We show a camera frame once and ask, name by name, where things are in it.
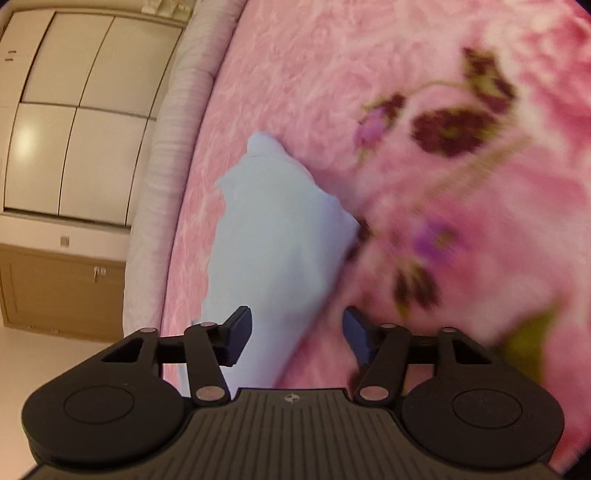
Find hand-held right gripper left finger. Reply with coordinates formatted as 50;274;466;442
99;305;254;407

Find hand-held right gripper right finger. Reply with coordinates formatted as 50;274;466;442
342;307;497;407

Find light blue T-shirt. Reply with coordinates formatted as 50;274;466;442
178;132;361;398

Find grey rolled quilt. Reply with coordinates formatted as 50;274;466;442
122;0;250;340

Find wooden cabinet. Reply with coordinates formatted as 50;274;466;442
0;244;127;343

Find pink floral blanket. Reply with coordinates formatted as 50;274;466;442
159;0;591;472

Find white wardrobe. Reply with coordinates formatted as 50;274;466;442
0;9;188;228

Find cream dressing table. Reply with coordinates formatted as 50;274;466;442
141;0;197;14

